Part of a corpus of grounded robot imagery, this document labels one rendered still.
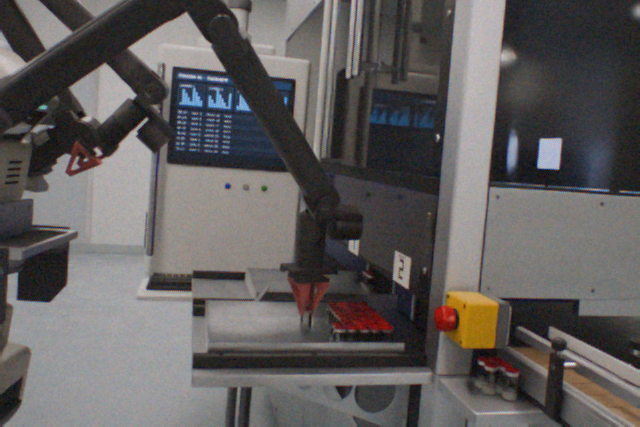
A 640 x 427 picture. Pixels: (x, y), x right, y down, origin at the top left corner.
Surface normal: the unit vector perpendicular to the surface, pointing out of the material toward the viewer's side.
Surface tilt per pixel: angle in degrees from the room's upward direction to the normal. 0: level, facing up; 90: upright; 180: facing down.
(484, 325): 90
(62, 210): 90
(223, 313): 90
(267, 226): 90
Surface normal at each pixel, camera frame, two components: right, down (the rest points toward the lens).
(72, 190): 0.22, 0.07
